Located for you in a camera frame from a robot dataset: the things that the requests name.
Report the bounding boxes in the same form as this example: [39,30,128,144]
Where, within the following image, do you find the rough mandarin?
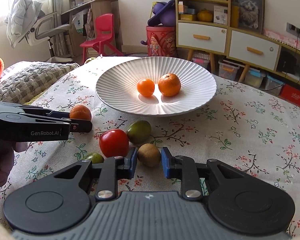
[69,105,92,121]

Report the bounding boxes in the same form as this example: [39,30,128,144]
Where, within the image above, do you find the brown kiwi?
[137,144,161,167]

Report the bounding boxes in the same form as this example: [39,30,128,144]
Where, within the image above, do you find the green lime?
[85,152,104,164]
[126,120,152,144]

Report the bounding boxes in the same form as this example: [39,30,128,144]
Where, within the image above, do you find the smooth orange tomato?
[136,79,155,97]

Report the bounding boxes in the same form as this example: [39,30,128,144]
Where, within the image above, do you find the mandarin orange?
[158,73,181,97]

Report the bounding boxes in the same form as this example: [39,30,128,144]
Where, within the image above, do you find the left hand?
[0,140,28,187]

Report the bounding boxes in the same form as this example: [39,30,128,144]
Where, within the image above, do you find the red tomato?
[99,129,129,158]

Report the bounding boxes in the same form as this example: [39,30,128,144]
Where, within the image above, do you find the grey woven cushion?
[0,61,79,103]

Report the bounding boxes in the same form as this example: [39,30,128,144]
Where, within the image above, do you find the white ribbed plate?
[95,56,218,117]

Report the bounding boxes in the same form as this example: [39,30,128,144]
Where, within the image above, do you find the floral tablecloth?
[0,57,300,237]

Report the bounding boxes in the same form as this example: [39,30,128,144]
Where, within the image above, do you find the white office chair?
[5,0,73,63]

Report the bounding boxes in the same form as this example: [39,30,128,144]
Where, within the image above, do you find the red plastic chair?
[80,13,123,63]

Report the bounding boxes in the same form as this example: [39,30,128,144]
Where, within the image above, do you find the wooden desk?
[61,0,119,57]

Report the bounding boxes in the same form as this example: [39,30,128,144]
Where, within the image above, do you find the red decorated bucket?
[146,25,178,57]

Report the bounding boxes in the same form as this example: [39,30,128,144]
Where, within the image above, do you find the red storage box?
[280,84,300,107]

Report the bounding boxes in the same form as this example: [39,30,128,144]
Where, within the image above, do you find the low wooden sideboard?
[226,27,300,85]

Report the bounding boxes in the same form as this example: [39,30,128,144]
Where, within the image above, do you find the purple toy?
[140,0,176,46]

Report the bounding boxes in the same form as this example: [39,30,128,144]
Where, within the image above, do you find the orange pumpkin pot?
[197,9,213,23]

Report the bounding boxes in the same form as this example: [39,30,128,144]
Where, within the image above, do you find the white small box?
[213,5,228,25]

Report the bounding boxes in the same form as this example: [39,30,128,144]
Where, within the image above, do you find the wooden shelf cabinet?
[175,0,231,73]

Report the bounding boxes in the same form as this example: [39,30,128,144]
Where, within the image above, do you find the framed cat picture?
[232,0,264,34]

